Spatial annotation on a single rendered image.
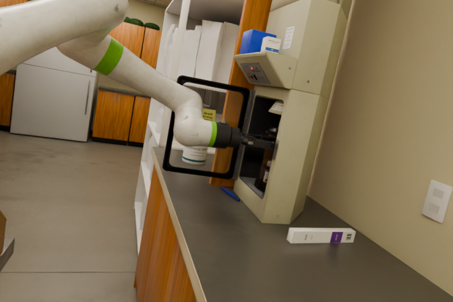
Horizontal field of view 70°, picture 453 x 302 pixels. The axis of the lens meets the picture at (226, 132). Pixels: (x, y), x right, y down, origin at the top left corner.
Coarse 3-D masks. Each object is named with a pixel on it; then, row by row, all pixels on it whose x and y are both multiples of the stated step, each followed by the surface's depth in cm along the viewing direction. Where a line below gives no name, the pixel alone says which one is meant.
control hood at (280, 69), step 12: (240, 60) 125; (252, 60) 114; (264, 60) 104; (276, 60) 102; (288, 60) 103; (264, 72) 111; (276, 72) 103; (288, 72) 104; (264, 84) 119; (276, 84) 109; (288, 84) 104
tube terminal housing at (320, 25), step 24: (312, 0) 102; (288, 24) 114; (312, 24) 103; (336, 24) 106; (312, 48) 105; (336, 48) 116; (312, 72) 106; (264, 96) 133; (288, 96) 107; (312, 96) 108; (288, 120) 107; (312, 120) 110; (288, 144) 109; (312, 144) 118; (240, 168) 137; (288, 168) 110; (312, 168) 129; (240, 192) 133; (288, 192) 112; (264, 216) 111; (288, 216) 114
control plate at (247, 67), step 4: (240, 64) 128; (244, 64) 124; (248, 64) 120; (252, 64) 116; (256, 64) 113; (244, 68) 127; (248, 68) 123; (260, 68) 112; (248, 72) 126; (252, 72) 122; (256, 72) 118; (260, 72) 114; (248, 76) 129; (256, 76) 121; (260, 76) 117; (264, 76) 113; (252, 80) 128; (256, 80) 124; (260, 80) 120; (264, 80) 116; (268, 80) 113
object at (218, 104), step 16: (208, 96) 131; (224, 96) 132; (240, 96) 133; (208, 112) 132; (224, 112) 133; (240, 112) 135; (176, 144) 132; (176, 160) 133; (192, 160) 134; (208, 160) 136; (224, 160) 137
